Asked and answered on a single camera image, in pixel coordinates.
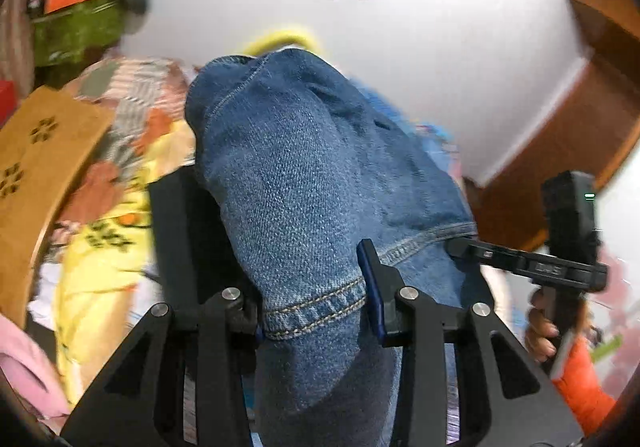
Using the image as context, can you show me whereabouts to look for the pink cloth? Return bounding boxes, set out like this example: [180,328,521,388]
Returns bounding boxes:
[0,314,71,423]

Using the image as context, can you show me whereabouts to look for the blue denim jeans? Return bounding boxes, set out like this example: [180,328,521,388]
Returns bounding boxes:
[185,48,478,447]

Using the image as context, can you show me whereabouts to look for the wooden headboard with cutouts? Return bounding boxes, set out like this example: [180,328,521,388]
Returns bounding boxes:
[0,86,116,328]

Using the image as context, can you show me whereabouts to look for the black garment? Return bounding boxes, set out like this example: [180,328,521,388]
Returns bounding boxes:
[147,169,261,328]

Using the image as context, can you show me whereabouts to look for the orange grey patterned cloth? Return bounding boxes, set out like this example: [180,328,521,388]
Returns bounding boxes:
[50,54,201,248]

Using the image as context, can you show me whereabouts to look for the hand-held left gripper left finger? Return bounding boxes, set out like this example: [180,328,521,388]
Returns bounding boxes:
[60,287,266,447]

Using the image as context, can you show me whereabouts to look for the red box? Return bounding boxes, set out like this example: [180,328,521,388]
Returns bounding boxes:
[0,79,18,128]

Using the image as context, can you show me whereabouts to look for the yellow printed cloth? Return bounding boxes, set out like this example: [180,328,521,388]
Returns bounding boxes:
[50,127,201,408]

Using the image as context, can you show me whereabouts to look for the person's right forearm orange sleeve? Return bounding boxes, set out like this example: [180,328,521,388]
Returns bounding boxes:
[552,332,618,438]

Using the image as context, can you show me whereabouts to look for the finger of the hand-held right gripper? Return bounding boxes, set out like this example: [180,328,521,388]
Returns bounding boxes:
[445,237,526,274]

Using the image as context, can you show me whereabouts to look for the person's right hand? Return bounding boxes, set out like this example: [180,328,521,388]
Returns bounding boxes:
[524,288,561,364]

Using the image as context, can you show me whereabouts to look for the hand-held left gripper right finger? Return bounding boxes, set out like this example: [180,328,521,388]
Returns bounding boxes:
[356,239,583,447]

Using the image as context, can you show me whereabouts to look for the plain yellow cloth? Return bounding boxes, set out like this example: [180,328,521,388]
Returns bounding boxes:
[242,27,321,60]

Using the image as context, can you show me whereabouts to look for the brown wooden door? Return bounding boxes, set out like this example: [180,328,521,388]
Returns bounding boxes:
[462,0,640,253]

